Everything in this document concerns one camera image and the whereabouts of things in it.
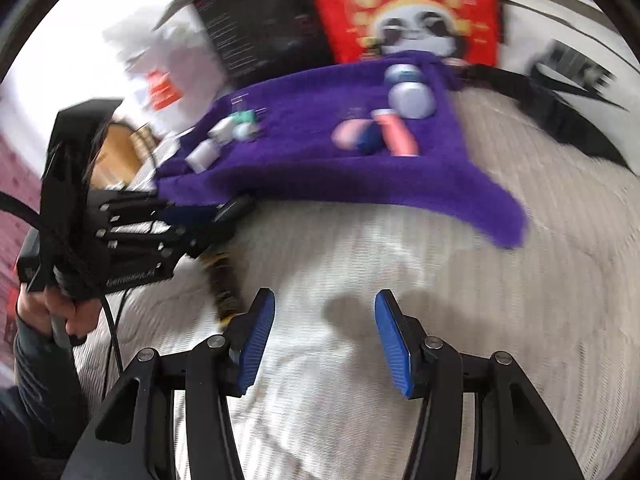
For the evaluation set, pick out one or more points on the yellow black striped object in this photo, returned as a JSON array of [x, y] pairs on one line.
[[222, 285]]

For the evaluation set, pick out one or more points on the black headset box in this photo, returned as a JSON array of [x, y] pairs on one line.
[[260, 25]]

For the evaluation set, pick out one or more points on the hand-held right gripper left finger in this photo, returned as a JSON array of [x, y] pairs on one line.
[[257, 340]]

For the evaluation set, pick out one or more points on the small white round object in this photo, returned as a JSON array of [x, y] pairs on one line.
[[248, 133]]

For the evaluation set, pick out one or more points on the white bag with black logo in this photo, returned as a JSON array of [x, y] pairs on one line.
[[565, 35]]

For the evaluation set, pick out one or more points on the white eraser with blue sleeve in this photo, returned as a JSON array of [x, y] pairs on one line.
[[222, 130]]

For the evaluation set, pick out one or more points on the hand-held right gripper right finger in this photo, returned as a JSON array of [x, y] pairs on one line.
[[392, 345]]

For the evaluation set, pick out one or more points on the wooden furniture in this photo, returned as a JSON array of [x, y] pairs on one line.
[[120, 152]]

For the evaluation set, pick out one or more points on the blue white round jar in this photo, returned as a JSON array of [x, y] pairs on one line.
[[402, 74]]

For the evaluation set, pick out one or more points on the person's left forearm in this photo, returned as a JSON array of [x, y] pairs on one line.
[[45, 390]]

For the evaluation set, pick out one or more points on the white plastic bag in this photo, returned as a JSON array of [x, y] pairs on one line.
[[160, 70]]

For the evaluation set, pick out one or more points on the pink tube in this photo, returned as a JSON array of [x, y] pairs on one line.
[[397, 132]]

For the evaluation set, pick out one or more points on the white striped bedsheet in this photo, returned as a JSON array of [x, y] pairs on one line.
[[400, 285]]

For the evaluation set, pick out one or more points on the person's left hand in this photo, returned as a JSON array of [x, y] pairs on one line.
[[50, 310]]

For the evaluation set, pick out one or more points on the red panda paper bag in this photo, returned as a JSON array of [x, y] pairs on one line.
[[410, 5]]

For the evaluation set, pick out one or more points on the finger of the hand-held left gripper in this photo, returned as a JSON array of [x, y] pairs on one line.
[[150, 245], [135, 208]]

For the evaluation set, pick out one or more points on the small pink object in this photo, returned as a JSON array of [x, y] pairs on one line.
[[346, 132]]

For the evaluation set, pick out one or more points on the purple towel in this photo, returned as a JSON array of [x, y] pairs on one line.
[[325, 185]]

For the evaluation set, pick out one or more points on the small blue object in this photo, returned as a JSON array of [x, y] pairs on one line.
[[372, 141]]

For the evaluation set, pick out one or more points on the small white bottle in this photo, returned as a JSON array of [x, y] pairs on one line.
[[201, 156]]

